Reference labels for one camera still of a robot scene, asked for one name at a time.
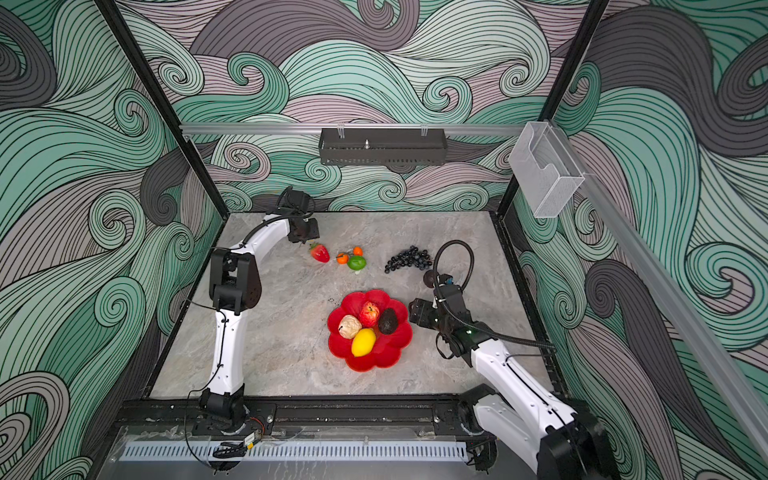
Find white slotted cable duct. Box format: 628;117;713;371
117;440;468;462

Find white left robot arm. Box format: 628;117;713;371
199;187;319;431

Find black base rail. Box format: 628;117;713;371
115;394;481;438

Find aluminium right rail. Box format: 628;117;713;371
550;124;767;459

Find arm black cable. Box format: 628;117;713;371
182;206;316;421
431;239;556;352

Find clear plastic wall bin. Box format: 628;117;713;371
509;121;585;219

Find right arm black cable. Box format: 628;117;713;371
431;239;556;352

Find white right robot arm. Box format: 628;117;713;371
409;271;620;479

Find red fake strawberry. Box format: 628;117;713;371
309;242;330;263

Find aluminium rail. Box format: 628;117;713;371
179;122;524;137
550;124;767;459

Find beige fake garlic bulb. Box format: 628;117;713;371
337;315;363;340

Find aluminium back rail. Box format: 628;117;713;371
179;122;524;137

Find black corner frame post right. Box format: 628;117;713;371
498;1;609;219

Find orange fake tomatoes on vine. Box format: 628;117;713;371
336;247;363;265

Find yellow fake lemon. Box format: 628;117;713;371
351;328;377;358

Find red flower-shaped fruit bowl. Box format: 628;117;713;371
327;289;413;372

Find black corner frame post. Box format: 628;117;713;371
94;0;230;220
498;1;609;219

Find red fake apple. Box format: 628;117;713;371
358;301;380;328

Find black fake grape bunch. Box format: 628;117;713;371
384;245;433;274

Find green fake pepper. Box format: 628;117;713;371
347;255;367;271

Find black wall tray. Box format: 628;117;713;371
318;129;448;168

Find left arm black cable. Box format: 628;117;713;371
182;206;316;421

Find black corner frame post left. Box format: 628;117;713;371
94;0;230;220

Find dark fake avocado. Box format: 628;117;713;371
377;308;399;335

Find dark purple fake plum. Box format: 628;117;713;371
423;270;439;290

